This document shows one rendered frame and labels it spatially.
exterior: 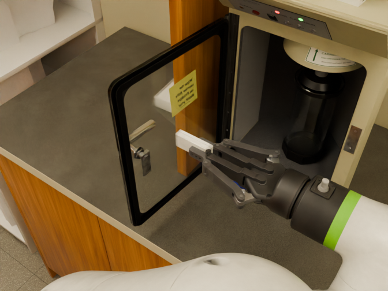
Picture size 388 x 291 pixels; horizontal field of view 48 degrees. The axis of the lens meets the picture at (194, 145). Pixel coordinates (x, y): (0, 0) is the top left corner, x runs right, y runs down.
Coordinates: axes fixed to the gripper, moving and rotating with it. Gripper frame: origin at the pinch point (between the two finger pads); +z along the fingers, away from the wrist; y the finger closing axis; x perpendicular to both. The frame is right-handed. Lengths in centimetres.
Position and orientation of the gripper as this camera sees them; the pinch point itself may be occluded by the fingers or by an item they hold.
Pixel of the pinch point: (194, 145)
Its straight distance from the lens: 75.7
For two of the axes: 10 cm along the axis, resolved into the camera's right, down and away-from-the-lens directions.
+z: -8.2, -4.1, 4.0
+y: -5.8, 5.8, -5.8
